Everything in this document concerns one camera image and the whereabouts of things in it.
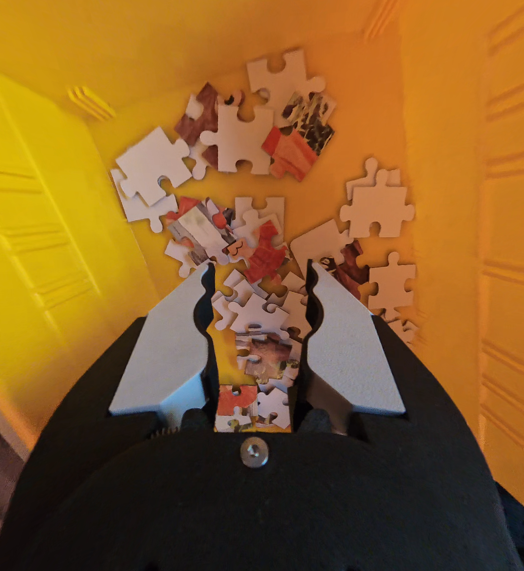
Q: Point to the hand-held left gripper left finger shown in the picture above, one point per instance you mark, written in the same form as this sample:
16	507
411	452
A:
164	357

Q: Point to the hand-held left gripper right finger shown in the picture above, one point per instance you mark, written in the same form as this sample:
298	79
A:
355	357

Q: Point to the yellow bin with puzzle pieces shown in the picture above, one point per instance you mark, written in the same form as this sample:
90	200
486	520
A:
43	178

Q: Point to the pile of puzzle pieces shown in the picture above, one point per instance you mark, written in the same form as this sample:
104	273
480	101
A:
244	134

